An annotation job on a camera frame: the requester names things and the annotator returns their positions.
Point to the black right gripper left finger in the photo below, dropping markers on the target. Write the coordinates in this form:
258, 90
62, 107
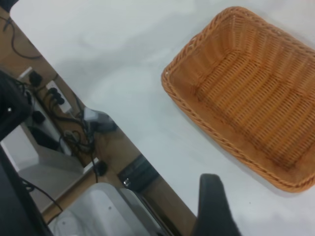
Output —
14, 196

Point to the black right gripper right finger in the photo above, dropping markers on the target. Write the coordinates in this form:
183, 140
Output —
214, 209

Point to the yellow wicker basket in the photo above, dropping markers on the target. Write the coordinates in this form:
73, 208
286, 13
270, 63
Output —
246, 98

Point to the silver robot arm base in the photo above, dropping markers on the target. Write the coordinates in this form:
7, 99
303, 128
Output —
98, 209

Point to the long white power strip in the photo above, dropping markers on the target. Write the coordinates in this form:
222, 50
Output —
52, 84

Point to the black power adapter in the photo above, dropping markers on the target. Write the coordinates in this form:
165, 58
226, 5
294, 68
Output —
43, 137

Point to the black electronics box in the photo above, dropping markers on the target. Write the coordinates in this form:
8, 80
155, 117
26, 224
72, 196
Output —
137, 172

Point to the black power plug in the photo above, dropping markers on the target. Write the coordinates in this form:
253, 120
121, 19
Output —
35, 78
53, 92
101, 168
59, 99

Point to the silver table clamp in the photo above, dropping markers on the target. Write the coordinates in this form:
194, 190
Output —
94, 115

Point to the small white power strip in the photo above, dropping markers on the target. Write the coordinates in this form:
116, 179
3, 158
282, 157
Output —
24, 73

